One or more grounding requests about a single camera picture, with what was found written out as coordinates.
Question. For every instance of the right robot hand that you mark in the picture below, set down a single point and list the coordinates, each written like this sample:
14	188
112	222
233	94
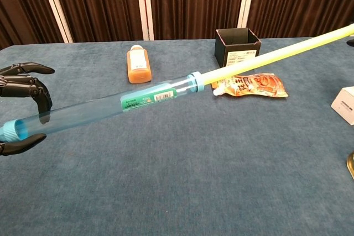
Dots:
351	42

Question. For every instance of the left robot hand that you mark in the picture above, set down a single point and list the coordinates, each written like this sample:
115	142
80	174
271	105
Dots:
27	86

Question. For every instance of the brown curtain panel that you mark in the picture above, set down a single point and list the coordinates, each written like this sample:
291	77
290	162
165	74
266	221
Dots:
22	6
193	4
304	1
96	4

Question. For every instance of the white cardboard box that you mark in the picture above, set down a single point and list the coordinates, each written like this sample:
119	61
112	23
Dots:
345	106

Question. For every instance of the orange spout pouch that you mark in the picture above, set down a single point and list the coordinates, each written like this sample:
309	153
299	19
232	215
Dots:
265	86

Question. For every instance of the black cardboard box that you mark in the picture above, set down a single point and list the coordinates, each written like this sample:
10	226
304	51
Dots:
240	37

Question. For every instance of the orange juice bottle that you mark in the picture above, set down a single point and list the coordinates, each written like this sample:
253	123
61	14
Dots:
139	73

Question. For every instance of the brass round object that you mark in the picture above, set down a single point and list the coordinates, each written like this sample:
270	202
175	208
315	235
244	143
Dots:
351	164

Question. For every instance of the blue velvet table cloth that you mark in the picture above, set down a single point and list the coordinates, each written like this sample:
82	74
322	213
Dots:
166	191

